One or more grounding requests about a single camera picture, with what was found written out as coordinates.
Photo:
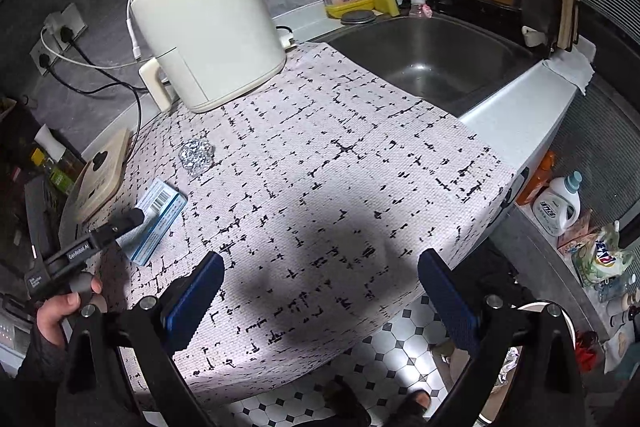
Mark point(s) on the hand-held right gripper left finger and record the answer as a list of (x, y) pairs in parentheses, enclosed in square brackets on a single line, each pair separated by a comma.
[(197, 302)]

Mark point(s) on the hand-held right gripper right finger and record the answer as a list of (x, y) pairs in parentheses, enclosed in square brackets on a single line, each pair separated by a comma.
[(450, 302)]

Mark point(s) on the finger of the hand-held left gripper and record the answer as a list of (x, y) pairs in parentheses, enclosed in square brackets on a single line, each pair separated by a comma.
[(122, 224)]

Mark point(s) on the blue paper packet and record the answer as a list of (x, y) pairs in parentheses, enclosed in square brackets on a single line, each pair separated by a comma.
[(160, 212)]

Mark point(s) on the person's left forearm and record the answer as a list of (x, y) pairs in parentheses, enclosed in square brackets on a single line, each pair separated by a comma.
[(37, 372)]

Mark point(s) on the person's left hand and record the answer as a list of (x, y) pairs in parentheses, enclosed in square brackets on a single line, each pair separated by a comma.
[(50, 317)]

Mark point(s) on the wooden cutting board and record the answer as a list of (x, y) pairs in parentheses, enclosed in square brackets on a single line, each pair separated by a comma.
[(100, 177)]

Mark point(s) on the crumpled foil ball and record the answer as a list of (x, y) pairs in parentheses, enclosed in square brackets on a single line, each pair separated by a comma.
[(196, 154)]

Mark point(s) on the person's black slipper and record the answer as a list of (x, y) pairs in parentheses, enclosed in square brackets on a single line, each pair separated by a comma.
[(416, 404), (347, 404)]

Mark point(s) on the pink packet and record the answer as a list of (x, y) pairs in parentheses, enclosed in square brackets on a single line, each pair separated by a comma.
[(572, 237)]

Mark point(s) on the white laundry detergent bottle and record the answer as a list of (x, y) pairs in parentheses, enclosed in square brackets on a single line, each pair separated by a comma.
[(555, 207)]

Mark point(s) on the orange bottle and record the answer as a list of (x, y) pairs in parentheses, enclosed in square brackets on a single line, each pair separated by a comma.
[(537, 179)]

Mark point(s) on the black patterned white table mat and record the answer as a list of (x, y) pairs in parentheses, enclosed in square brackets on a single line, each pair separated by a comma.
[(325, 207)]

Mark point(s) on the colourful printed plastic bag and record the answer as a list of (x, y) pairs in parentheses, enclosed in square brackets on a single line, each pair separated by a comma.
[(602, 257)]

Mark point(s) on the cream air fryer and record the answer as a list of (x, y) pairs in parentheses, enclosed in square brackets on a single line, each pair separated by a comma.
[(210, 32)]

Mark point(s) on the steel sink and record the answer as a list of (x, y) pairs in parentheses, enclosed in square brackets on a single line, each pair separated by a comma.
[(425, 67)]

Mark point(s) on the white rag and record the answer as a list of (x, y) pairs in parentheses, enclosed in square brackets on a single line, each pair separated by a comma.
[(572, 67)]

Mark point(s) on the white hook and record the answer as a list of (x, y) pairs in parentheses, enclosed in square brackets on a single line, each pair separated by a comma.
[(532, 37)]

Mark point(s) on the metal sink strainer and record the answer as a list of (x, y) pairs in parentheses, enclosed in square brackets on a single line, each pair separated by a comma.
[(357, 18)]

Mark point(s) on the yellow sponge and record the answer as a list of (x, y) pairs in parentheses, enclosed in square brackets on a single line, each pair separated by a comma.
[(385, 3)]

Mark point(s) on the grey wall socket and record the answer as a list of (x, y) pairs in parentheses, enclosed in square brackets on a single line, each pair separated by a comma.
[(36, 64), (75, 19)]

